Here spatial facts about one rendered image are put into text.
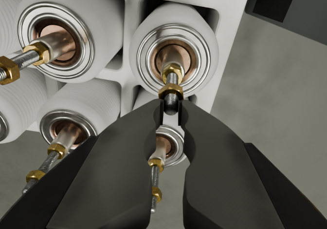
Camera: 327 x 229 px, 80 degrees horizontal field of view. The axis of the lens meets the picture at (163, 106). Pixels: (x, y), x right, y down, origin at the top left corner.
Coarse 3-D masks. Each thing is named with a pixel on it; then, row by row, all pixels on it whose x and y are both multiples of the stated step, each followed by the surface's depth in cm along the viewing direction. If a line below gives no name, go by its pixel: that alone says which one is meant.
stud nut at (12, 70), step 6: (0, 60) 13; (6, 60) 13; (0, 66) 13; (6, 66) 13; (12, 66) 13; (6, 72) 13; (12, 72) 13; (18, 72) 14; (6, 78) 13; (12, 78) 13; (18, 78) 14; (0, 84) 14
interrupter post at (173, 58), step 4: (172, 52) 19; (176, 52) 20; (164, 56) 20; (168, 56) 19; (172, 56) 18; (176, 56) 18; (180, 56) 19; (164, 60) 18; (168, 60) 18; (172, 60) 17; (176, 60) 17; (180, 60) 18; (164, 64) 17; (168, 64) 17; (176, 64) 17; (180, 64) 17; (164, 68) 17; (184, 72) 18
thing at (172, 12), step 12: (168, 0) 31; (156, 12) 20; (168, 12) 18; (180, 12) 18; (192, 12) 20; (144, 24) 19; (156, 24) 18; (192, 24) 18; (204, 24) 19; (132, 36) 20; (144, 36) 19; (204, 36) 19; (132, 48) 20; (216, 48) 20; (132, 60) 21; (216, 60) 20; (132, 72) 22; (144, 84) 22; (204, 84) 22
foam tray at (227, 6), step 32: (128, 0) 24; (160, 0) 33; (192, 0) 23; (224, 0) 23; (128, 32) 26; (224, 32) 25; (128, 64) 28; (224, 64) 27; (128, 96) 31; (192, 96) 35; (32, 128) 35
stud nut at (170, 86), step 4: (168, 84) 14; (172, 84) 14; (176, 84) 14; (164, 88) 13; (168, 88) 13; (172, 88) 13; (176, 88) 13; (180, 88) 14; (160, 92) 14; (164, 92) 13; (168, 92) 13; (172, 92) 13; (176, 92) 13; (180, 92) 13; (160, 96) 13; (164, 96) 13; (180, 96) 13
